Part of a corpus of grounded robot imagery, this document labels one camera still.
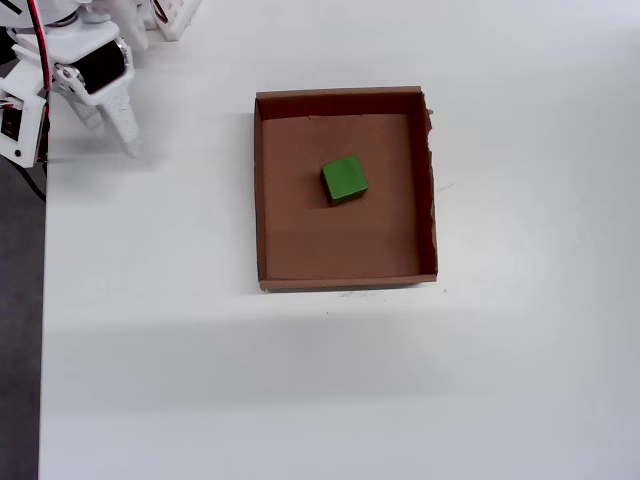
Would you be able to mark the green cube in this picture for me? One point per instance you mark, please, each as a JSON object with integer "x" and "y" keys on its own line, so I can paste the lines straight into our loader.
{"x": 344, "y": 179}

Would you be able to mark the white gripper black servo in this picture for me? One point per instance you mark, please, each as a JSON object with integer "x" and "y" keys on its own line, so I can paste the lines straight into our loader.
{"x": 106, "y": 70}

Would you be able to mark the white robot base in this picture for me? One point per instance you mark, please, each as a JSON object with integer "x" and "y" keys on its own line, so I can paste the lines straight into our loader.
{"x": 175, "y": 15}

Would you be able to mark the brown cardboard box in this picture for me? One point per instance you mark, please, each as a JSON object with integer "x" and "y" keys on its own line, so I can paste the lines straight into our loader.
{"x": 300, "y": 240}

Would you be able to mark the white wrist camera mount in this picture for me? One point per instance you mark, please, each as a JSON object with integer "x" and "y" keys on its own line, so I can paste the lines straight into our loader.
{"x": 17, "y": 122}

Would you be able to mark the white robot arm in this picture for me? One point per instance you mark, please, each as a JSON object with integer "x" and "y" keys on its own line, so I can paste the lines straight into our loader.
{"x": 55, "y": 12}

